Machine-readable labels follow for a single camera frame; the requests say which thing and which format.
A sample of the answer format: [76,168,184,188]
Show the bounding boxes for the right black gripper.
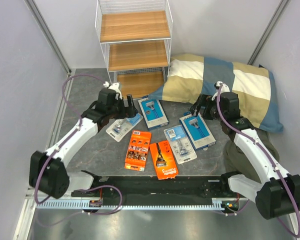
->
[188,93,226,122]

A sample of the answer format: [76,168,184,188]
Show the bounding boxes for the clear blister razor pack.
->
[106,113,143,143]
[163,125,197,165]

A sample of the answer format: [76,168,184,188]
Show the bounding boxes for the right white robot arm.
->
[190,92,300,220]

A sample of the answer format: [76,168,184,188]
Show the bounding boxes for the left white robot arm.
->
[29,88,138,199]

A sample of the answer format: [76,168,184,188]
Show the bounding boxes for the middle wooden shelf board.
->
[108,40,168,72]

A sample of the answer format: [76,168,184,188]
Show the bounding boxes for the top wooden shelf board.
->
[100,11,171,43]

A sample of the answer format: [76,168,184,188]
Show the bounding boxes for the blue razor box right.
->
[179,114,216,151]

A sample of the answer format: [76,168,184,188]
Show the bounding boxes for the blue razor box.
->
[179,114,216,151]
[138,97,169,131]

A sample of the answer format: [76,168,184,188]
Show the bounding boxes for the blue razor box left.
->
[138,97,169,131]

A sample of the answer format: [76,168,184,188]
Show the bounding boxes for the blue beige checkered pillow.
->
[148,53,284,133]

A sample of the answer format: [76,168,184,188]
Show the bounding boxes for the orange razor box back-side up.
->
[124,130,152,172]

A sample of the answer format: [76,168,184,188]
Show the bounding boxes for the orange Gillette Fusion box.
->
[149,140,179,180]

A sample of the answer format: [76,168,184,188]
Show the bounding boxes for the olive green cloth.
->
[223,128,280,183]

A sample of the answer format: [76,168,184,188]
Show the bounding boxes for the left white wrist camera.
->
[103,81,123,100]

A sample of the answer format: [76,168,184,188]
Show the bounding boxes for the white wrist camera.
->
[214,81,230,94]
[103,81,123,100]

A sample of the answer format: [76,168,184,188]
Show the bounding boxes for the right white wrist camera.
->
[214,81,230,94]

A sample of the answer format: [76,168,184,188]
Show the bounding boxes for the white wire shelf unit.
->
[94,0,173,99]

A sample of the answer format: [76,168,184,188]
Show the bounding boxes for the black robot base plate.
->
[71,174,244,205]

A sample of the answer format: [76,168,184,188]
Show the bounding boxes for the grey slotted cable duct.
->
[37,198,237,211]

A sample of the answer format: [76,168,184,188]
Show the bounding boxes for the right aluminium frame post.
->
[247,0,291,65]

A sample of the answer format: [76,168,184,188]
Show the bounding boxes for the aluminium frame post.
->
[247,0,291,65]
[24,0,72,75]

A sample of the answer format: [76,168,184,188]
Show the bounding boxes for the left aluminium frame post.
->
[24,0,72,75]

